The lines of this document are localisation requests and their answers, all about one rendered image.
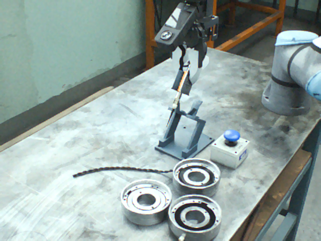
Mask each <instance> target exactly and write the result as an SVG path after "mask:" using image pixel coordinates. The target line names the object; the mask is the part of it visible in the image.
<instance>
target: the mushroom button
mask: <svg viewBox="0 0 321 241"><path fill-rule="evenodd" d="M224 138H225V139H226V140H227V141H229V142H230V143H233V141H238V140H239V139H240V133H239V132H238V131H236V130H226V131H225V132H224Z"/></svg>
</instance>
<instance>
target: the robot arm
mask: <svg viewBox="0 0 321 241"><path fill-rule="evenodd" d="M213 3H214V0H186V2H185V3H180V4H179V5H178V6H177V7H176V9H175V10H174V11H173V13H172V15H171V17H170V18H169V19H168V20H167V22H166V23H165V24H164V26H163V28H162V29H161V30H160V31H159V33H158V34H157V35H156V37H155V38H154V40H155V42H156V44H157V46H158V48H162V49H165V50H169V51H170V56H171V59H172V61H173V64H174V69H175V71H176V73H178V70H181V71H183V65H184V63H185V62H187V61H188V59H189V60H190V68H189V70H190V76H189V80H190V82H191V84H195V82H196V81H197V80H198V78H199V75H200V73H201V71H202V70H203V69H204V68H205V67H206V66H207V65H208V63H209V57H208V56H206V54H207V51H208V46H207V44H206V42H208V41H209V40H210V35H211V41H213V40H215V39H217V36H218V23H219V17H217V16H214V15H213ZM215 24H217V26H216V34H214V35H213V29H214V25H215ZM210 27H212V30H210ZM187 46H189V47H190V48H191V49H192V48H194V50H193V51H190V50H187V49H186V47H187ZM312 97H314V98H315V99H316V100H318V101H320V102H321V36H320V37H319V36H318V35H316V34H313V33H310V32H304V31H301V30H289V31H285V32H282V33H280V34H279V35H278V37H277V41H276V44H275V56H274V60H273V67H272V73H271V79H270V80H269V82H268V85H267V87H266V89H265V90H264V92H263V95H262V100H261V102H262V104H263V105H264V106H265V107H266V108H267V109H268V110H269V111H272V112H274V113H277V114H279V115H285V116H301V115H305V114H306V113H308V112H309V111H310V109H311V105H312Z"/></svg>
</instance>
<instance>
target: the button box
mask: <svg viewBox="0 0 321 241"><path fill-rule="evenodd" d="M249 144H250V141H248V140H246V139H242V138H240V139H239V140H238V141H233V143H230V142H229V141H227V140H226V139H225V138H224V134H222V135H221V136H220V137H219V139H217V140H216V141H215V142H214V143H213V144H212V148H211V155H210V160H211V161H215V162H218V163H219V164H222V165H225V166H226V167H229V168H231V169H233V170H236V169H237V168H238V167H239V166H240V164H241V163H242V162H243V160H244V159H246V157H247V156H248V152H249Z"/></svg>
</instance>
